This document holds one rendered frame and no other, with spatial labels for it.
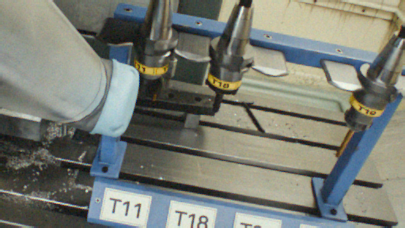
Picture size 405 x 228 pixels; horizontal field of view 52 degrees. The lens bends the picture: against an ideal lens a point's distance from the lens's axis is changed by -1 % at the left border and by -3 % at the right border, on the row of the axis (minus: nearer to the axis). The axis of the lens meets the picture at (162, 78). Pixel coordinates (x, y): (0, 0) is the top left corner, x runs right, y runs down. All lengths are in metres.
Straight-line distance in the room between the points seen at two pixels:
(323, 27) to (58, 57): 1.48
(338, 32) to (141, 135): 1.01
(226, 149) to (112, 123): 0.55
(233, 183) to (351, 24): 0.99
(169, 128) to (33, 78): 0.72
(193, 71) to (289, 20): 0.51
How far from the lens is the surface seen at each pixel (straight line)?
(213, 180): 0.85
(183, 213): 0.72
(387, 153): 1.31
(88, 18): 1.23
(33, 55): 0.21
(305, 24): 1.65
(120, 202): 0.72
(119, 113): 0.39
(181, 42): 0.60
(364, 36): 1.73
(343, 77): 0.64
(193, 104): 0.91
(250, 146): 0.95
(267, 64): 0.60
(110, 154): 0.80
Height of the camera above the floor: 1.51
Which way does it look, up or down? 34 degrees down
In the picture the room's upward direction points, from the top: 10 degrees clockwise
